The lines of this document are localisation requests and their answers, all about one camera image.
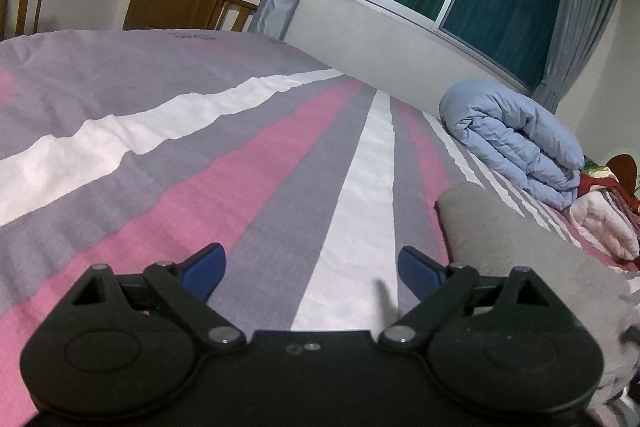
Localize grey fleece pants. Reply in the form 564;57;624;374
437;183;639;405

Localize striped pink grey bed sheet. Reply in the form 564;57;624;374
1;30;610;426

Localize folded light blue duvet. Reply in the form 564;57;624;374
439;80;585;210

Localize pink folded blanket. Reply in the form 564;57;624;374
566;190;639;261

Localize red patterned cloth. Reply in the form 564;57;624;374
578;157;639;215

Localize red wooden headboard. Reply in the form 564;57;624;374
605;153;638;196

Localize wooden chair by door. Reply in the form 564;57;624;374
214;0;257;32

